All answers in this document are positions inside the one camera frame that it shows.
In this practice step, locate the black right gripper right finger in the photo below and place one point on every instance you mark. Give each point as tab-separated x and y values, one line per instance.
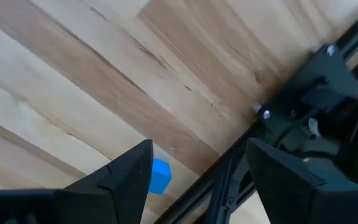
278	186

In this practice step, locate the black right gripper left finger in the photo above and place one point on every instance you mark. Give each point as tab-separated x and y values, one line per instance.
126	186

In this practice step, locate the blue cube block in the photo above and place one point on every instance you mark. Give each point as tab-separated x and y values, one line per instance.
160	177

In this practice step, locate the black aluminium table frame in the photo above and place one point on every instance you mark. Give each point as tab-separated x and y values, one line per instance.
216	199

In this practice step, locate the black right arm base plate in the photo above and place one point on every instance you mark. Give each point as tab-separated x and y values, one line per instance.
328	71

